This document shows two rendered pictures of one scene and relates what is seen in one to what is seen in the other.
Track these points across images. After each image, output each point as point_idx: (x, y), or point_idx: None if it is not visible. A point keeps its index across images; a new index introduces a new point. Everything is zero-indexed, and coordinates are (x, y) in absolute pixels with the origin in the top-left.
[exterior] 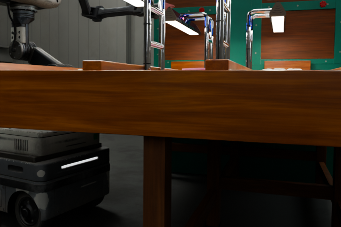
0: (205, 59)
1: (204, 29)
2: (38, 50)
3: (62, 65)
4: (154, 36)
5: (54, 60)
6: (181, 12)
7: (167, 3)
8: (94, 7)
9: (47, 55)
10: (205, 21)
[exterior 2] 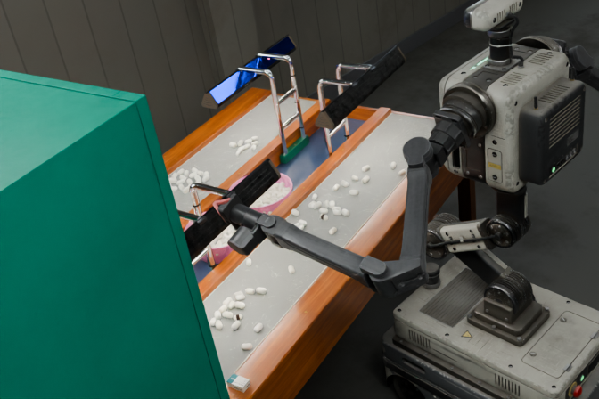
0: (210, 247)
1: (200, 207)
2: (478, 219)
3: (436, 218)
4: (217, 354)
5: (451, 223)
6: (226, 190)
7: (225, 199)
8: (388, 261)
9: (463, 222)
10: (197, 195)
